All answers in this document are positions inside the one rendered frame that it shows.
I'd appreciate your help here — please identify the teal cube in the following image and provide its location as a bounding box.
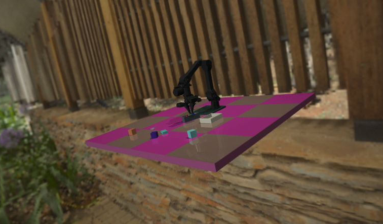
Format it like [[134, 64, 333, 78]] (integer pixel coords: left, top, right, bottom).
[[187, 129, 197, 138]]

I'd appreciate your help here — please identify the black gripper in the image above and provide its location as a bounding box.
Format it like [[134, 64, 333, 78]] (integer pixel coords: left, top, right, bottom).
[[176, 92, 202, 114]]

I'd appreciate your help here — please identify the small orange cube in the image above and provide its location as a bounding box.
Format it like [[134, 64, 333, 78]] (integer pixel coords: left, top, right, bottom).
[[128, 128, 137, 135]]

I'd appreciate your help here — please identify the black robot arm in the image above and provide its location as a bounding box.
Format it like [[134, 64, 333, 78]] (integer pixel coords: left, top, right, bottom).
[[173, 60, 221, 109]]

